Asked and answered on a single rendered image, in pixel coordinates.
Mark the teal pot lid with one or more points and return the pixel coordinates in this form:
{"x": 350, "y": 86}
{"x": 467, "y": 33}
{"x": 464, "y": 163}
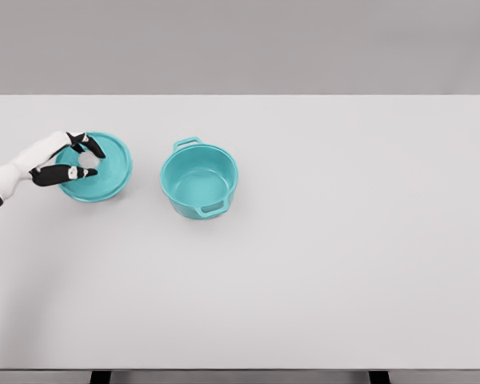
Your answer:
{"x": 108, "y": 176}

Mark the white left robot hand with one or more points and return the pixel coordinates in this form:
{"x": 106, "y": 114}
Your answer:
{"x": 44, "y": 152}

